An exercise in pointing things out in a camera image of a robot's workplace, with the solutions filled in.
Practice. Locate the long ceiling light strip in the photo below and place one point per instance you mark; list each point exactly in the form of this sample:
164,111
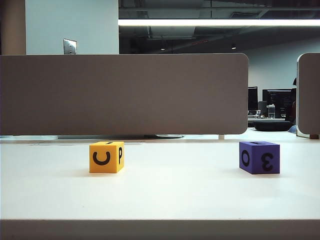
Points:
217,22

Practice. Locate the tilting black computer monitor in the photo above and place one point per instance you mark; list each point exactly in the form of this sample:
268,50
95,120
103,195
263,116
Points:
278,100

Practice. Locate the black round cushion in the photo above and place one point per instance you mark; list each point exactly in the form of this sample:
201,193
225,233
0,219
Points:
272,125

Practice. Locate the wide grey desk divider panel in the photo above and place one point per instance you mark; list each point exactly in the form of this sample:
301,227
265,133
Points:
125,95

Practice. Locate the clear plastic container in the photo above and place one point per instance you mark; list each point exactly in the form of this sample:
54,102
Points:
270,112

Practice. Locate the brown divider support foot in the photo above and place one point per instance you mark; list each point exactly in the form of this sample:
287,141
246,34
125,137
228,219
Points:
314,136

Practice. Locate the yellow letter block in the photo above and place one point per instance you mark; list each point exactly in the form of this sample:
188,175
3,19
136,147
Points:
102,157

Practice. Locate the grey monitor stand base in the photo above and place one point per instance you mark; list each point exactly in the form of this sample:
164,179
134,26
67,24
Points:
169,136

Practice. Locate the purple letter block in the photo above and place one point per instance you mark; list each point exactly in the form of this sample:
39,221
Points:
258,157

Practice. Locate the silver wall switch plate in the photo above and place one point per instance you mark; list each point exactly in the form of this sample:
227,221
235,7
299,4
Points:
69,46

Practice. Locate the person in background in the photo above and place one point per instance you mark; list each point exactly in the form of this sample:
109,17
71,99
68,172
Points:
294,100

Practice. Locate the narrow grey desk divider panel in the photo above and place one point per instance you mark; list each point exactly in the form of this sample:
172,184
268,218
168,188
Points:
309,95

